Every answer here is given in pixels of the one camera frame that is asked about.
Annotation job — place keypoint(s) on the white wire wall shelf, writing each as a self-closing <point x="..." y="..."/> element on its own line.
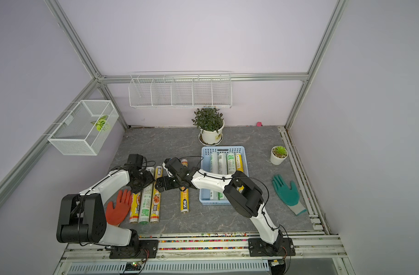
<point x="180" y="89"/>

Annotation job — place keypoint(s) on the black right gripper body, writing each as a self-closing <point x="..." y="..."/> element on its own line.
<point x="170" y="180"/>

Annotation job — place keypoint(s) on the small potted succulent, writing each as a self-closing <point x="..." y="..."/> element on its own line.
<point x="278" y="155"/>

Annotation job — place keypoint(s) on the green leaf toy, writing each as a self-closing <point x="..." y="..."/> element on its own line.
<point x="101" y="125"/>

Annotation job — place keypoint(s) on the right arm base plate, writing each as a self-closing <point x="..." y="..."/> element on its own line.
<point x="259" y="248"/>

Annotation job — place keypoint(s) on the white vent grille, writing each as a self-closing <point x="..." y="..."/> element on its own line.
<point x="168" y="267"/>

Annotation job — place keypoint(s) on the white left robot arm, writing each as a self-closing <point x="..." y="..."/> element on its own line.
<point x="94" y="215"/>

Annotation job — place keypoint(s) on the yellow plastic wrap roll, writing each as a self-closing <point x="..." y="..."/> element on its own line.
<point x="239" y="162"/>

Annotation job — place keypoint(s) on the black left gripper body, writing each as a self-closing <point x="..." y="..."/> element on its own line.
<point x="144" y="180"/>

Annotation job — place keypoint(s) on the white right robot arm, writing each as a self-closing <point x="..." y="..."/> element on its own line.
<point x="242" y="193"/>

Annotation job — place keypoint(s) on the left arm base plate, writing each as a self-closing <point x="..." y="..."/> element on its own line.
<point x="146" y="249"/>

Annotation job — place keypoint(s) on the large potted green plant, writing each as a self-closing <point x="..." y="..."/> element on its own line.
<point x="210" y="122"/>

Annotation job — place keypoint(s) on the white mesh wall basket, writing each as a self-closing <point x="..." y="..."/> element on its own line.
<point x="76" y="136"/>

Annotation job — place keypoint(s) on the green work glove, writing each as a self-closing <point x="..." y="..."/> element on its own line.
<point x="288" y="194"/>

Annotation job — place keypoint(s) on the orange work glove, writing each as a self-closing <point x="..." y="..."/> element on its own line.
<point x="118" y="211"/>

